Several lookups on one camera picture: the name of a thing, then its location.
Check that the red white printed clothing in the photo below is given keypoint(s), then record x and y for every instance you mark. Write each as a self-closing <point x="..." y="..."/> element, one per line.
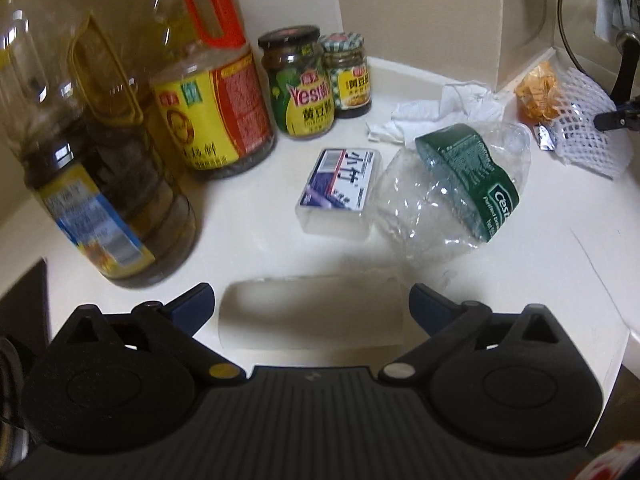
<point x="615" y="465"/>

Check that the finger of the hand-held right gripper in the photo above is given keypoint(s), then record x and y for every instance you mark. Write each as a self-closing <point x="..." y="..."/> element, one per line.
<point x="617" y="121"/>
<point x="630" y="107"/>

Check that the large oil bottle blue label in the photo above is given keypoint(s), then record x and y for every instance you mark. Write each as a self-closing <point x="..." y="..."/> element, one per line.
<point x="110" y="210"/>

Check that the small silver foil wrapper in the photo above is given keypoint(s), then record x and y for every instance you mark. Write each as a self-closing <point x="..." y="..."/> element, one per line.
<point x="546" y="137"/>

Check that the glass jar green label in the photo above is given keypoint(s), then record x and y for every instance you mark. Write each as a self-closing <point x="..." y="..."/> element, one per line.
<point x="300" y="100"/>

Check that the crushed clear bottle green label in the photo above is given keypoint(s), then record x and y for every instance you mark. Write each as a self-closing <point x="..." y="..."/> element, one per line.
<point x="475" y="180"/>

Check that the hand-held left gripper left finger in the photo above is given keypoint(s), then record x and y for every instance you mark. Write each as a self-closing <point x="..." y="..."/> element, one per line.
<point x="192" y="302"/>

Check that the white tissue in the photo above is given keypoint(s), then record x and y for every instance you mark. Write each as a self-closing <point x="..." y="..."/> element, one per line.
<point x="450" y="105"/>

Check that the translucent box with printed label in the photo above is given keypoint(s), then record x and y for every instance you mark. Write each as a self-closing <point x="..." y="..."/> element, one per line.
<point x="340" y="180"/>

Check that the small jar checkered lid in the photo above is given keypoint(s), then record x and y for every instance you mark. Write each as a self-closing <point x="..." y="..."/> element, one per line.
<point x="352" y="85"/>

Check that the white foam fruit net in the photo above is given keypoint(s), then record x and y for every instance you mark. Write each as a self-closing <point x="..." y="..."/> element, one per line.
<point x="580" y="135"/>

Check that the orange snack wrapper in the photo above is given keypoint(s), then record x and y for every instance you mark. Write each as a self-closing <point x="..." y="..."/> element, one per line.
<point x="537" y="92"/>

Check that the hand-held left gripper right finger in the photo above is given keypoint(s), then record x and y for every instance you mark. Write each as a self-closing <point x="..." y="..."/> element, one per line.
<point x="430" y="305"/>

